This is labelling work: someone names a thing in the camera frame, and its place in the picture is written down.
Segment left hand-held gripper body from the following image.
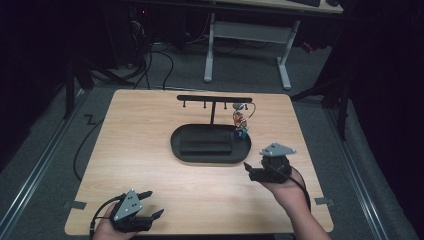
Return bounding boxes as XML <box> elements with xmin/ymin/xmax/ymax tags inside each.
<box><xmin>109</xmin><ymin>188</ymin><xmax>155</xmax><ymax>234</ymax></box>

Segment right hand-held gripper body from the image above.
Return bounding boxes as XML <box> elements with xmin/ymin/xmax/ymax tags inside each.
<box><xmin>249</xmin><ymin>142</ymin><xmax>297</xmax><ymax>184</ymax></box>

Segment bunch of colourful key tags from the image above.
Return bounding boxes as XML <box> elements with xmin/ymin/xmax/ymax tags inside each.
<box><xmin>232</xmin><ymin>101</ymin><xmax>257</xmax><ymax>141</ymax></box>

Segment black key holder with tray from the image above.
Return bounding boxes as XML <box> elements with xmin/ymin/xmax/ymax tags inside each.
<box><xmin>170</xmin><ymin>94</ymin><xmax>253</xmax><ymax>165</ymax></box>

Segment person's left hand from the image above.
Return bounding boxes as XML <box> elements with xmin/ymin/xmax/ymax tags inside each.
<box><xmin>92</xmin><ymin>203</ymin><xmax>141</xmax><ymax>240</ymax></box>

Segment person's right hand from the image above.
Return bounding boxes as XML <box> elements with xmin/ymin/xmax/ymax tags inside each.
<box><xmin>261</xmin><ymin>166</ymin><xmax>309</xmax><ymax>214</ymax></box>

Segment grey tape piece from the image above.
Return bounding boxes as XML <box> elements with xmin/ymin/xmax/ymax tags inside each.
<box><xmin>314</xmin><ymin>197</ymin><xmax>336</xmax><ymax>207</ymax></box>
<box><xmin>62</xmin><ymin>200</ymin><xmax>88</xmax><ymax>211</ymax></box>

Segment black metal stand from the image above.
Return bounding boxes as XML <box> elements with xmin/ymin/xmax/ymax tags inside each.
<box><xmin>62</xmin><ymin>54</ymin><xmax>136</xmax><ymax>120</ymax></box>
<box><xmin>289</xmin><ymin>64</ymin><xmax>353</xmax><ymax>142</ymax></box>

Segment white-legged desk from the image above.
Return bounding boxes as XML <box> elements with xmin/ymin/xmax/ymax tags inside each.
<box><xmin>202</xmin><ymin>0</ymin><xmax>344</xmax><ymax>91</ymax></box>

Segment black keyboard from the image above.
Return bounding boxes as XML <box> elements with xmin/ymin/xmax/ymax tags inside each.
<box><xmin>288</xmin><ymin>0</ymin><xmax>322</xmax><ymax>8</ymax></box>

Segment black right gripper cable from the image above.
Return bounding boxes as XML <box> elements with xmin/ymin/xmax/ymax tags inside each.
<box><xmin>266</xmin><ymin>162</ymin><xmax>313</xmax><ymax>213</ymax></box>

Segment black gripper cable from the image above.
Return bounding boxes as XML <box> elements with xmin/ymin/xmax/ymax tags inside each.
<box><xmin>266</xmin><ymin>162</ymin><xmax>313</xmax><ymax>213</ymax></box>
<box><xmin>88</xmin><ymin>195</ymin><xmax>118</xmax><ymax>240</ymax></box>

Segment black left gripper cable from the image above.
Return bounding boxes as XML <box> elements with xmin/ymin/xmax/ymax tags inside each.
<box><xmin>88</xmin><ymin>195</ymin><xmax>118</xmax><ymax>240</ymax></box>

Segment thin black floor cable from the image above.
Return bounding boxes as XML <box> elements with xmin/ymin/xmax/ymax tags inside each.
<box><xmin>72</xmin><ymin>114</ymin><xmax>105</xmax><ymax>183</ymax></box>

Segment aluminium floor rail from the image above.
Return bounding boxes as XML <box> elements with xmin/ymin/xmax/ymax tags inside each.
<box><xmin>0</xmin><ymin>88</ymin><xmax>88</xmax><ymax>232</ymax></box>
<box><xmin>324</xmin><ymin>108</ymin><xmax>390</xmax><ymax>240</ymax></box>

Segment black floor cables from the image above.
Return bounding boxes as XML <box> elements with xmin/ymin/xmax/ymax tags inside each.
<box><xmin>131</xmin><ymin>41</ymin><xmax>175</xmax><ymax>91</ymax></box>

